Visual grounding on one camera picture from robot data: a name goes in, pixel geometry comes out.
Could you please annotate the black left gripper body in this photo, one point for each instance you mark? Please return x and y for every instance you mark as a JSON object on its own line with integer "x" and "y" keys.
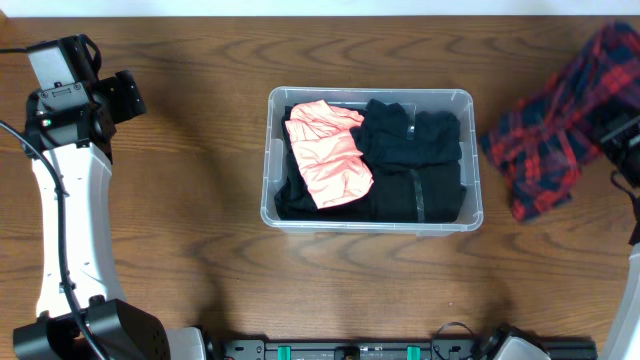
{"x": 120, "y": 101}

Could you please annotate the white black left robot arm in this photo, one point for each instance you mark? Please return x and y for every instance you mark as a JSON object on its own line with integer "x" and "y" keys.
{"x": 82, "y": 311}

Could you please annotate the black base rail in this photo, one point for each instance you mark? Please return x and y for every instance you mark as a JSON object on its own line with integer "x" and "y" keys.
{"x": 452, "y": 341}

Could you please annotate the black taped garment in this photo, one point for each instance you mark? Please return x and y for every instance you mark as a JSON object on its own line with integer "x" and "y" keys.
{"x": 428, "y": 194}

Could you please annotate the red black plaid shirt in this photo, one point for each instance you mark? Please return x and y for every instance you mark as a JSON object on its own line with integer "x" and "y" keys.
{"x": 542, "y": 144}

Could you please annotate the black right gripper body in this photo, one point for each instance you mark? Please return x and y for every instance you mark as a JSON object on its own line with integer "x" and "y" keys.
{"x": 623, "y": 146}

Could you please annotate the clear plastic storage bin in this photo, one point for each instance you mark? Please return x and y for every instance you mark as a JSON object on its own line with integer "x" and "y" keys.
{"x": 456, "y": 101}

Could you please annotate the dark pants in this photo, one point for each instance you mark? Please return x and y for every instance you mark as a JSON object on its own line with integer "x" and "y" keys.
{"x": 294, "y": 202}

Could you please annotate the pink garment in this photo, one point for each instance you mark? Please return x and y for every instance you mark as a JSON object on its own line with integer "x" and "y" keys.
{"x": 326, "y": 154}

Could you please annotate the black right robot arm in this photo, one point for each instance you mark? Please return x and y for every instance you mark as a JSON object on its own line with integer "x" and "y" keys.
{"x": 625, "y": 310}

